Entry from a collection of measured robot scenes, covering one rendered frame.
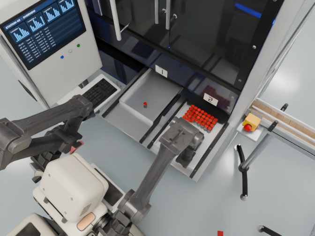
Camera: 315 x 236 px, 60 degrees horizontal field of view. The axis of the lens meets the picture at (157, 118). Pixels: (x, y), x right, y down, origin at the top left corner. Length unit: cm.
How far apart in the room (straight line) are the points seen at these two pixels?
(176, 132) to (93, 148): 178
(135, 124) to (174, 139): 80
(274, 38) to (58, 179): 92
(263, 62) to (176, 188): 149
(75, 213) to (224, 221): 157
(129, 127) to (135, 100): 19
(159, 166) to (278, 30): 63
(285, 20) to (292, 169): 182
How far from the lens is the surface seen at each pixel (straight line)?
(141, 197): 100
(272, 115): 172
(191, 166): 152
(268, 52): 117
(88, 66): 189
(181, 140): 84
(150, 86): 176
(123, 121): 164
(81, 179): 103
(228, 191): 245
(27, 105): 302
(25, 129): 92
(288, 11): 104
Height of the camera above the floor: 232
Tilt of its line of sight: 61 degrees down
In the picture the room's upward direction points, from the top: 1 degrees counter-clockwise
